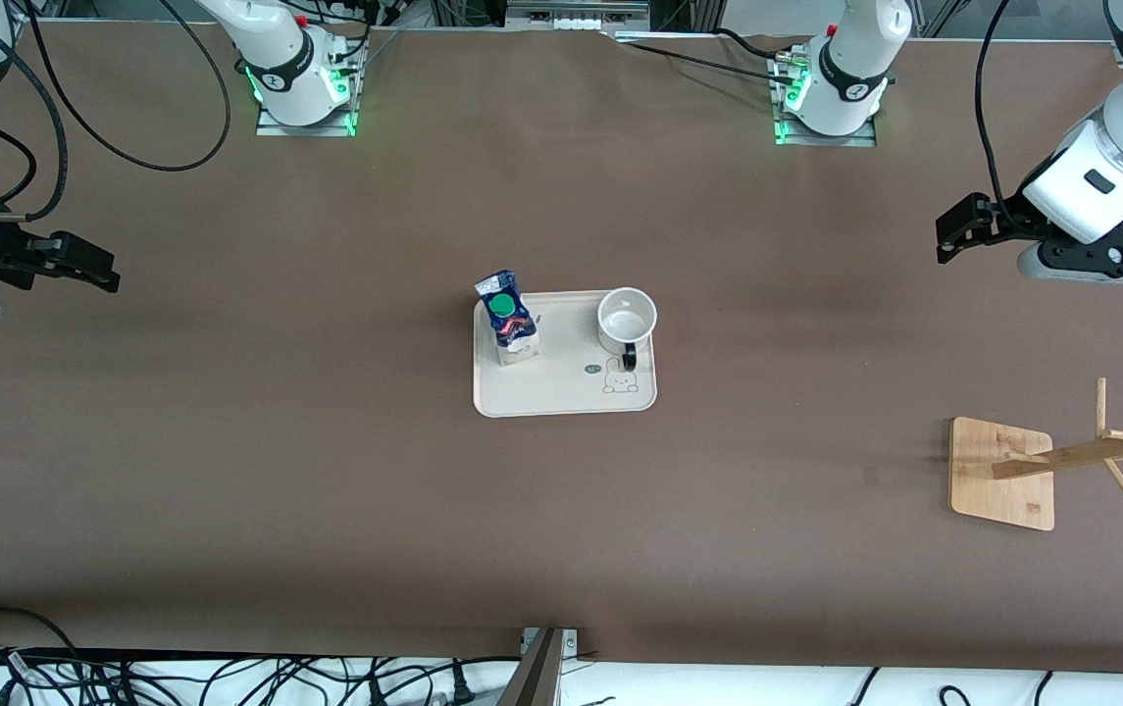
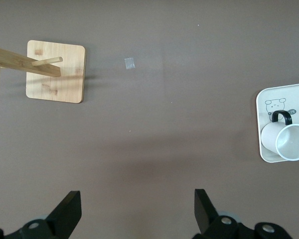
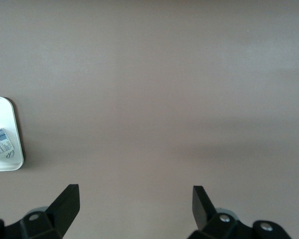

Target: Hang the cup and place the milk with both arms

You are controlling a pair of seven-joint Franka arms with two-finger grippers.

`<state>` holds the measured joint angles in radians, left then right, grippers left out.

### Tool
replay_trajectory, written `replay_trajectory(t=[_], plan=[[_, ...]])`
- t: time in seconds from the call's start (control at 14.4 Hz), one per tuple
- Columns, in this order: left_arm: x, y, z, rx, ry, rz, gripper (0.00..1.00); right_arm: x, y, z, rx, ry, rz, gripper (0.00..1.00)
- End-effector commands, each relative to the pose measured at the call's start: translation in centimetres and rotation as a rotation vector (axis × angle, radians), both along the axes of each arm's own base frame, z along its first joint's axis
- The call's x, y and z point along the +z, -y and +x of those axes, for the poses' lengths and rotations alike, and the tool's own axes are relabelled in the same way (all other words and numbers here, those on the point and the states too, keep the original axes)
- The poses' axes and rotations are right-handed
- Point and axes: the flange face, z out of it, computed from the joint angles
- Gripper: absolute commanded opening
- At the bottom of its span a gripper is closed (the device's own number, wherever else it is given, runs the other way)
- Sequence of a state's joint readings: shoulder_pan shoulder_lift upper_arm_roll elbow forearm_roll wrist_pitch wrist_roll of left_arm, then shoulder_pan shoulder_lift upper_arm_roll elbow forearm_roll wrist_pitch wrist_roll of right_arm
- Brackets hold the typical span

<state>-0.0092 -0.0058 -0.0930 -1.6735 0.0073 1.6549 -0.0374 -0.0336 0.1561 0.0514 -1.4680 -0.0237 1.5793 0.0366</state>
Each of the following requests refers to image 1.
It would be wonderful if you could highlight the white cup black handle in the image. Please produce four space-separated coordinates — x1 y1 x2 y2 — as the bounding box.
596 286 659 373

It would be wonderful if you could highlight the blue white milk carton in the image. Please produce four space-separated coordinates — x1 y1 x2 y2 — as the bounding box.
474 269 541 368

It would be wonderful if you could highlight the wooden cup hanging rack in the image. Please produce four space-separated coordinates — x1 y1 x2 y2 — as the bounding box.
947 378 1123 533

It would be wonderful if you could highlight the cream rabbit print tray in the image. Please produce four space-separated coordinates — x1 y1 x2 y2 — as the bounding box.
473 289 658 419

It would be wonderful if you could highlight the aluminium profile bar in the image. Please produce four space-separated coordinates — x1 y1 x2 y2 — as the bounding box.
496 626 580 706

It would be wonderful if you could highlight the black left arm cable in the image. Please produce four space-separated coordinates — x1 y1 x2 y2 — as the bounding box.
974 0 1026 232

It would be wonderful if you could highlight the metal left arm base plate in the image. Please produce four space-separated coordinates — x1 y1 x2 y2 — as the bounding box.
770 49 879 149

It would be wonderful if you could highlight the long looping black cable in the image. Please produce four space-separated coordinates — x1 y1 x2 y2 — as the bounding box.
25 0 232 174

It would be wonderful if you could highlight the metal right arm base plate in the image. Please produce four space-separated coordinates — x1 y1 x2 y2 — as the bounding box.
255 37 360 137

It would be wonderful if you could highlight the black cable to base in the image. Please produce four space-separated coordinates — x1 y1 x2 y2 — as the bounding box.
610 27 799 85

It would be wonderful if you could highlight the black cable at table edge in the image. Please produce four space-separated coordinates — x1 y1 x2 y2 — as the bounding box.
0 606 83 660

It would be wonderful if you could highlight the tangled black cable bundle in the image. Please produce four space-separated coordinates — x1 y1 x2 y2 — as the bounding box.
0 642 523 706

